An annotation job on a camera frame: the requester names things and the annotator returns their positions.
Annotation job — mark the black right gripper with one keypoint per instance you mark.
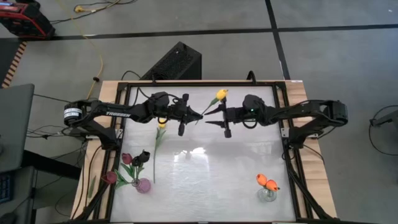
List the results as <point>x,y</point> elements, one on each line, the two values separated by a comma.
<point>234,114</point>

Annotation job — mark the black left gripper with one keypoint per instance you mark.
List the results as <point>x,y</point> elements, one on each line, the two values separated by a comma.
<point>180,112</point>

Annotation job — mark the yellow artificial tulip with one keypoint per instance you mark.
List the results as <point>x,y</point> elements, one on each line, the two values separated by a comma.
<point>221,94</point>
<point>162,126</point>

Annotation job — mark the orange artificial tulip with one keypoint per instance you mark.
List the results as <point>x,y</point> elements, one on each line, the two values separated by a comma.
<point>271,185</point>
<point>261,179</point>

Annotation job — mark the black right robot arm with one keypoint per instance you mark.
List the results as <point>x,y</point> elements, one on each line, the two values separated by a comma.
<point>298,109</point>

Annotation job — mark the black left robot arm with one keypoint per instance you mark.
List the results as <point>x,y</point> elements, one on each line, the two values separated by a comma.
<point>118,113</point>

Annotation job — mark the pink glass vase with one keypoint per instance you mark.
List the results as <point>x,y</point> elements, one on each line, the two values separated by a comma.
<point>144,186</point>

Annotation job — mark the clear glass vase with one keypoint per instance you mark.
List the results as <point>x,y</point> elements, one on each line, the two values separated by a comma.
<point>271,196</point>

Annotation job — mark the black speaker box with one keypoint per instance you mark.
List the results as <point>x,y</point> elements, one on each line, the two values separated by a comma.
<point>174,62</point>

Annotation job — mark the black artificial tulip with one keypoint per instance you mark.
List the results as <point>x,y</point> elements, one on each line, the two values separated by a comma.
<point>144,155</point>
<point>136,161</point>

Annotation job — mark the dark red artificial tulip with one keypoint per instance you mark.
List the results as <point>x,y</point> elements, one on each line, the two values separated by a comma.
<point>126,158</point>
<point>109,177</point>

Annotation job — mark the loose green leaf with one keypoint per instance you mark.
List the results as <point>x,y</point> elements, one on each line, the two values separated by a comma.
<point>91,186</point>

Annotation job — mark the black desk crossbar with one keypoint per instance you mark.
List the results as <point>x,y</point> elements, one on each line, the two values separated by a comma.
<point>53,165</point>

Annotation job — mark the black stand leg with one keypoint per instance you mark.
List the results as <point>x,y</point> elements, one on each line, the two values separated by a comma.
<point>385,119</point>

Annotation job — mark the grey side desk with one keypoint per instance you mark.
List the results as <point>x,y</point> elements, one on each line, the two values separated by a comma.
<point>15,124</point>

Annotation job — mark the red and black equipment case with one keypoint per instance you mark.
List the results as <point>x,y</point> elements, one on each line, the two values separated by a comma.
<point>25,21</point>

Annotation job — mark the dark mat with striped edge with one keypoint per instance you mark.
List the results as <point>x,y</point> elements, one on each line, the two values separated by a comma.
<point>6,59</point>

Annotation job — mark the black keyboard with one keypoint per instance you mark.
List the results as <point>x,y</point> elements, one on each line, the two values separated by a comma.
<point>4,188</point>

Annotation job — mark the black table frame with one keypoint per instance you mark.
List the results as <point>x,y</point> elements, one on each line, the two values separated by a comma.
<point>242,84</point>

